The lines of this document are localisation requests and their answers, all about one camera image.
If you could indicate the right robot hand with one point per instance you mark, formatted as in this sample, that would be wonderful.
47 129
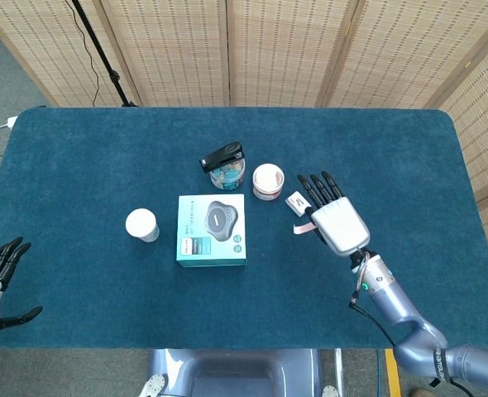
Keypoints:
341 223

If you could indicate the pink paper strip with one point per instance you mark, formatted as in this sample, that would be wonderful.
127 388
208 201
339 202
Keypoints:
302 228

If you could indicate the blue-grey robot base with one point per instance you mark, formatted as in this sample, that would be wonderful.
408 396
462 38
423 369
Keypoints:
235 372

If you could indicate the small white staple box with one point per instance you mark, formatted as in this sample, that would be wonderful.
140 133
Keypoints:
295 203

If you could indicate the teal speaker product box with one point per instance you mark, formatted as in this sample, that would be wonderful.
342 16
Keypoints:
194 207

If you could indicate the clear rubber band jar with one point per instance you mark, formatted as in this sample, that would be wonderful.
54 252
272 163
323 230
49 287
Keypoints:
268 180

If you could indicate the clear round clip container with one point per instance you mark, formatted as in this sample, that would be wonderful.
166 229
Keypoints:
227 180

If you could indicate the black stapler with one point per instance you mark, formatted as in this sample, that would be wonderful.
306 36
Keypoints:
223 153

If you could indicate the yellow floor tape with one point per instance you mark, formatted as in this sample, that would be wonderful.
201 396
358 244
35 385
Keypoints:
393 372

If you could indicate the white printed paper cup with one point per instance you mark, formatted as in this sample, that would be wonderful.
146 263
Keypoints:
140 223

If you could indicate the blue table cloth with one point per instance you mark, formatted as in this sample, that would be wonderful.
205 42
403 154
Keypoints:
103 165

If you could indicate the brown shoe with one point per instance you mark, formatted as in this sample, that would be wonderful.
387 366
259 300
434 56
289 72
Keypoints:
422 393

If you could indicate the bamboo folding screen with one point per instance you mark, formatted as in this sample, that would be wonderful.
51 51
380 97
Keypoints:
269 49

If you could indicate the black tripod stand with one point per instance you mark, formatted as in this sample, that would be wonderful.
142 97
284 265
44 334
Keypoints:
103 58

